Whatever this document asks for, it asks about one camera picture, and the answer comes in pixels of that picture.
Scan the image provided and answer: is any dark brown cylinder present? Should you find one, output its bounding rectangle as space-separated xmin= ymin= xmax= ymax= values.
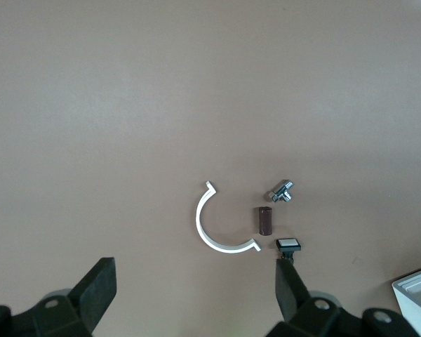
xmin=254 ymin=206 xmax=275 ymax=237

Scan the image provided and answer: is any white curved plastic clamp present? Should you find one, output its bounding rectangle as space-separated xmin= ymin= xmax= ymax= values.
xmin=195 ymin=180 xmax=262 ymax=254

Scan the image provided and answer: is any white drawer cabinet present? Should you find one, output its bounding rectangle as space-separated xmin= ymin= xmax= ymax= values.
xmin=391 ymin=264 xmax=421 ymax=337

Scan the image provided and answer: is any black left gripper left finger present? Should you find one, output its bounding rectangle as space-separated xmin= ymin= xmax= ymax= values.
xmin=67 ymin=256 xmax=118 ymax=333

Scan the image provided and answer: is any chrome metal pipe fitting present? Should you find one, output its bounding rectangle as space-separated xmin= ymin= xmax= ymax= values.
xmin=266 ymin=178 xmax=296 ymax=204

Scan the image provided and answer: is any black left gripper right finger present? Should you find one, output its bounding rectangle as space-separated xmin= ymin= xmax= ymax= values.
xmin=274 ymin=259 xmax=313 ymax=323

